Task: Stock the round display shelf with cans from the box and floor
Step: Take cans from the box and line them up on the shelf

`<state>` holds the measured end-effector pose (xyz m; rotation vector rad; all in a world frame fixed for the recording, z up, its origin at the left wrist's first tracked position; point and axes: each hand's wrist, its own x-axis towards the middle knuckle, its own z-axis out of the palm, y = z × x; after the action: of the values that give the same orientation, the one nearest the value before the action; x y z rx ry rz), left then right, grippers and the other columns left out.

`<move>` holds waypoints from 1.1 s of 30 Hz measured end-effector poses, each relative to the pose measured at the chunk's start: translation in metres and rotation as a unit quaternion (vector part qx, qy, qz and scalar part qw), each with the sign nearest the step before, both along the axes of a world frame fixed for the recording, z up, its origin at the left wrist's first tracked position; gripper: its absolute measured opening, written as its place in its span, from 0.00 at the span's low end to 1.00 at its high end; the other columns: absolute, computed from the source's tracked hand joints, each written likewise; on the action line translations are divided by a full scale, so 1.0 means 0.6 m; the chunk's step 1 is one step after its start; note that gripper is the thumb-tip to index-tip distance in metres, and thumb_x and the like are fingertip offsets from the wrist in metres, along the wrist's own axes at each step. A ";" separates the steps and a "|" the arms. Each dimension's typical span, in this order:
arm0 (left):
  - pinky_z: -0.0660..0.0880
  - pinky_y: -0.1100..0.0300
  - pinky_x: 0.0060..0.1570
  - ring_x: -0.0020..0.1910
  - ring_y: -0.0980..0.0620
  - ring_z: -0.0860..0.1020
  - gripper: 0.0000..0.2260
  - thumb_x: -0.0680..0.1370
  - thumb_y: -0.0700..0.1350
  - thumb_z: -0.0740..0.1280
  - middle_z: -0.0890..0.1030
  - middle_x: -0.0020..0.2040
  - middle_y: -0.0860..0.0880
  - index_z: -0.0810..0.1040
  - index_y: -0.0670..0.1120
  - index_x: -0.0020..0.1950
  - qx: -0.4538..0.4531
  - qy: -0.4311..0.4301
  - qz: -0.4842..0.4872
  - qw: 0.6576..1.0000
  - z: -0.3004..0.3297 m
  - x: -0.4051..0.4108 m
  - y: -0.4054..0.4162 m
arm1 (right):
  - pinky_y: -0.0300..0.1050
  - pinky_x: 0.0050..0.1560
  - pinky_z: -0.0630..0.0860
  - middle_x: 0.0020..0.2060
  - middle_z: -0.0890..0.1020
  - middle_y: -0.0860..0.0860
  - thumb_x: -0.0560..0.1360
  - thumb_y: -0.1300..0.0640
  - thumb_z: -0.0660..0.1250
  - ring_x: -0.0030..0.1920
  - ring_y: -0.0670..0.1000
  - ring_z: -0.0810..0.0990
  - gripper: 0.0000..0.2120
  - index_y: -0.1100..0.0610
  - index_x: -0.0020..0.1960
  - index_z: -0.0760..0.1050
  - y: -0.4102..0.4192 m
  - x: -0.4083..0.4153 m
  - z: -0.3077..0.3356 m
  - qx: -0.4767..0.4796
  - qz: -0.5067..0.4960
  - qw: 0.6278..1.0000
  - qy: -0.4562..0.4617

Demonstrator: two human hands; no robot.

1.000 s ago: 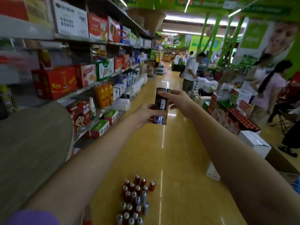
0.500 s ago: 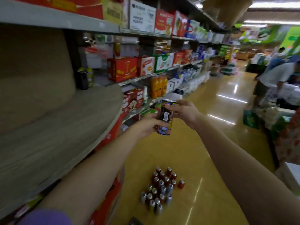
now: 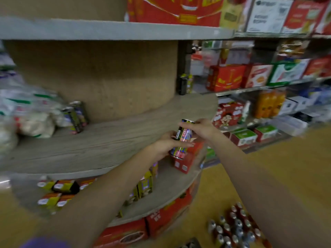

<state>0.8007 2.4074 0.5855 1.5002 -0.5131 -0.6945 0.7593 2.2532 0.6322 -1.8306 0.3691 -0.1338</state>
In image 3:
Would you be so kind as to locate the white grey-print box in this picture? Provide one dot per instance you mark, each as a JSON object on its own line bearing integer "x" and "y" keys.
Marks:
{"x": 269, "y": 15}

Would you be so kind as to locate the pack of orange bottles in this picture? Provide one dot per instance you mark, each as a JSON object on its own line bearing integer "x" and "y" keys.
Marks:
{"x": 270, "y": 104}

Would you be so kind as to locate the cluster of cans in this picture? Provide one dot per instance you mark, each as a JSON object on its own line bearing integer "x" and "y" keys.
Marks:
{"x": 238, "y": 227}

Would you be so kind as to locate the plain red carton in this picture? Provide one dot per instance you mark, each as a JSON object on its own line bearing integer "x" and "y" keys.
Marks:
{"x": 316, "y": 67}

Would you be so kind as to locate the brown cardboard box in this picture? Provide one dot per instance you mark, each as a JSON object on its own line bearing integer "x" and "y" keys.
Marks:
{"x": 191, "y": 244}

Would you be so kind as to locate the red yellow-print carton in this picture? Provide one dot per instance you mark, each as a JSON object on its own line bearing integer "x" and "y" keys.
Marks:
{"x": 226, "y": 78}

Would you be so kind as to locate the stack of white plastic packs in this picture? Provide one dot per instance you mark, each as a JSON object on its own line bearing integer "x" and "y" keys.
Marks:
{"x": 289, "y": 125}

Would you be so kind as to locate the person's right hand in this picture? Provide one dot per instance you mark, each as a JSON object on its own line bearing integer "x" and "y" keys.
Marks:
{"x": 204, "y": 129}

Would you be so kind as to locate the person's right forearm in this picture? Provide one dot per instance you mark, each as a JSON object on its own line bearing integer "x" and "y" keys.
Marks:
{"x": 271, "y": 191}

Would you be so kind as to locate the yellow green bottle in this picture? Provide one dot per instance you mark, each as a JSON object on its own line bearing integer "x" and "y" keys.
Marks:
{"x": 189, "y": 83}

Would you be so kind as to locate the stack of white blue boxes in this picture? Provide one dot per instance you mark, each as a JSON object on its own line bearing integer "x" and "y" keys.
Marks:
{"x": 305, "y": 99}

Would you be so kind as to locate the red white-print carton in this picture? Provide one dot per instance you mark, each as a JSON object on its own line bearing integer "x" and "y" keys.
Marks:
{"x": 302, "y": 16}

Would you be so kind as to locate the stack of purple packets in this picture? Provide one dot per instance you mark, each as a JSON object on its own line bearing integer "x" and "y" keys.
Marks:
{"x": 7, "y": 64}

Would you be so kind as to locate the person's left hand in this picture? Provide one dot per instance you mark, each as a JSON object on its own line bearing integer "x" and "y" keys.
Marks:
{"x": 163, "y": 147}

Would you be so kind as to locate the purple shirt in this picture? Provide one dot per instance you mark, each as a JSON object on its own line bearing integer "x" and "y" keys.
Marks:
{"x": 44, "y": 242}

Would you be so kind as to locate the gold brown box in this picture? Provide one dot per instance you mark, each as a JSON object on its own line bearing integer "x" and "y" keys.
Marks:
{"x": 293, "y": 49}

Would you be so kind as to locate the large red gift carton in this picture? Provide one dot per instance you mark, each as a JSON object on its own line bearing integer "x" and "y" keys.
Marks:
{"x": 175, "y": 10}

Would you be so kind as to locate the large green white carton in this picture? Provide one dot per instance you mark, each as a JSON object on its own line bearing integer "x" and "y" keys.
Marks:
{"x": 288, "y": 72}

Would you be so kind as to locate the red porridge print carton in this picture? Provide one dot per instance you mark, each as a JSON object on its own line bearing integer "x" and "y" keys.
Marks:
{"x": 168, "y": 211}
{"x": 121, "y": 235}

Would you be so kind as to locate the red cartoon face carton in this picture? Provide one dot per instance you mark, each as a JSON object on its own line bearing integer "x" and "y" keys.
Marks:
{"x": 228, "y": 114}

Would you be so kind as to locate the white slim bottle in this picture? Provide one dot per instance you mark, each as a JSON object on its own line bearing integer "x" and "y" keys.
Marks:
{"x": 246, "y": 112}

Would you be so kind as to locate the row of yellow orange cartons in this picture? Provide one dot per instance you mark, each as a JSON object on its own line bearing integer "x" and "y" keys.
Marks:
{"x": 64, "y": 187}

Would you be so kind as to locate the white red-print carton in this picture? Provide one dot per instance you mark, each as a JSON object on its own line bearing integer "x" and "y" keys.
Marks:
{"x": 258, "y": 76}

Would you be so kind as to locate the round wooden shelf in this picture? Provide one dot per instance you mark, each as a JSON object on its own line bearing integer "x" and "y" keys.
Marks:
{"x": 103, "y": 80}

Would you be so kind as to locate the person's left forearm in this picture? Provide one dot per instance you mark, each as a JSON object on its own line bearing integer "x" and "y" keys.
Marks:
{"x": 103, "y": 198}

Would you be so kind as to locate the small green-top box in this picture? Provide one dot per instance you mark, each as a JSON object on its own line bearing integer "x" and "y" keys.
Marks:
{"x": 243, "y": 138}
{"x": 266, "y": 132}

